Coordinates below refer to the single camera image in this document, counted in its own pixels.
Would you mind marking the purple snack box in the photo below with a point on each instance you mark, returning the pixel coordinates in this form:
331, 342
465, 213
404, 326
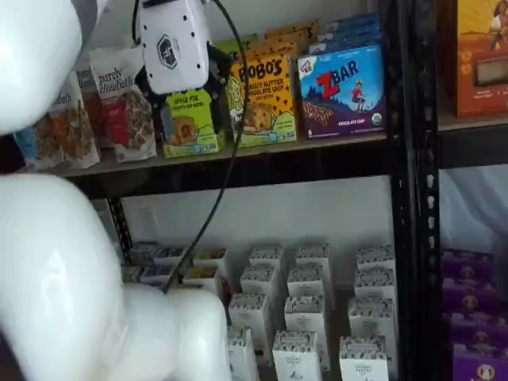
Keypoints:
468, 262
480, 329
480, 365
470, 295

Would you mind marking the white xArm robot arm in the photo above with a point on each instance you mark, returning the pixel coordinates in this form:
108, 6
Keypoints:
59, 278

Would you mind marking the orange label granola bag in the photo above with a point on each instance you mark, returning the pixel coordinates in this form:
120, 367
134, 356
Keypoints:
63, 135
89, 103

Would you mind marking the yellow Bobo's peanut butter box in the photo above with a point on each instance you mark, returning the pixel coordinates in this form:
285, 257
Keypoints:
285, 37
293, 28
274, 49
262, 103

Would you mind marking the blue Zbar snack box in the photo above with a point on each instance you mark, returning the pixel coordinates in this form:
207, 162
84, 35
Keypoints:
341, 95
357, 21
345, 43
353, 31

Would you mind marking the large orange snack box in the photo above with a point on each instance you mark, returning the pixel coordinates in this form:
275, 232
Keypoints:
476, 59

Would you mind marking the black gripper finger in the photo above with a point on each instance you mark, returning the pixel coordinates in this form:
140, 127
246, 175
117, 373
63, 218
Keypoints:
147, 87
219, 67

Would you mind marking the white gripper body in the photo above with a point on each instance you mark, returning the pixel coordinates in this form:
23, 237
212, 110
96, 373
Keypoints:
174, 47

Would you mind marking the white plastic sheet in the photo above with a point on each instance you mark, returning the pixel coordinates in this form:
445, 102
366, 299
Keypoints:
476, 206

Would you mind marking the red label granola bag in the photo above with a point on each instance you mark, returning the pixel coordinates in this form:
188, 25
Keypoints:
119, 119

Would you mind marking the black metal shelf rack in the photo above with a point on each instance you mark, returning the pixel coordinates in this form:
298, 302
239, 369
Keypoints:
401, 198

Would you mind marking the white patterned carton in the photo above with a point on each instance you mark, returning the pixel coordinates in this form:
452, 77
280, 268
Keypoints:
259, 282
375, 258
297, 357
305, 315
363, 361
249, 313
240, 353
312, 256
266, 258
371, 317
375, 282
306, 281

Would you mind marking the neighbouring rack shelf board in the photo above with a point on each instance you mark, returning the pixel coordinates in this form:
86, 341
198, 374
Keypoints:
468, 123

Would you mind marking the neighbouring black shelf rack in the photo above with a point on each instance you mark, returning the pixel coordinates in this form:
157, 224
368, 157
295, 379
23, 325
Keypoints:
426, 198

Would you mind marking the green Bobo's apple pie box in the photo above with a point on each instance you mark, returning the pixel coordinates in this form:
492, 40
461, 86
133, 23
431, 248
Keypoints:
244, 39
228, 49
194, 127

